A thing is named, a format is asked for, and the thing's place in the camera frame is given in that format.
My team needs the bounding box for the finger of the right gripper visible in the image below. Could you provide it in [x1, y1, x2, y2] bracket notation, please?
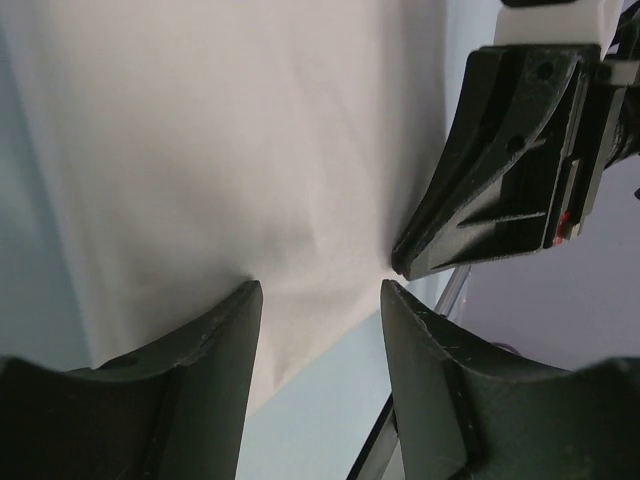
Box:
[391, 44, 599, 280]

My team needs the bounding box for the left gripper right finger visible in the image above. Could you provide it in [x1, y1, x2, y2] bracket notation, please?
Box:
[380, 280, 639, 479]

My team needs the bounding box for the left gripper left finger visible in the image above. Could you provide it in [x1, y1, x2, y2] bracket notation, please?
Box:
[1, 280, 263, 479]

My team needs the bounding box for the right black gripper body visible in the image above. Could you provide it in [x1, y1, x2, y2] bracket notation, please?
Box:
[543, 45, 639, 249]

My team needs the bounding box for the cream t shirt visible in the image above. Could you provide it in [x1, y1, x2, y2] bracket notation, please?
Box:
[0, 0, 506, 416]

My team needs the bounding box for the right aluminium corner post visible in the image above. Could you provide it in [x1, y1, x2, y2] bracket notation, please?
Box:
[435, 265, 471, 317]

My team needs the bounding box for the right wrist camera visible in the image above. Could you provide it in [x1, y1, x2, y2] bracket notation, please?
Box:
[493, 0, 624, 55]

